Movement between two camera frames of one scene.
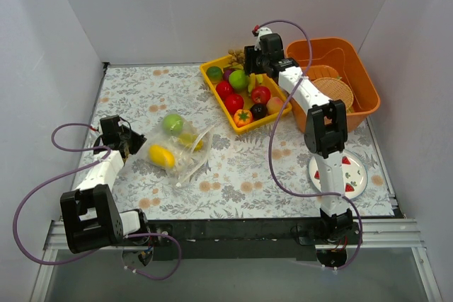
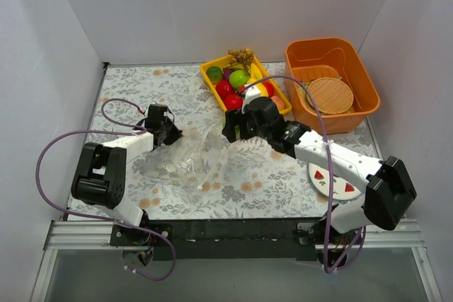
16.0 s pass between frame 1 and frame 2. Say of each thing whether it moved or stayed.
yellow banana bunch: stayed
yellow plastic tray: stayed
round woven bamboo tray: stayed
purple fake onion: stayed
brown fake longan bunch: stayed
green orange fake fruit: stayed
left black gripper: moved
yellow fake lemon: moved
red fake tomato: stayed
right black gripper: moved
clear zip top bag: moved
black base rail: stayed
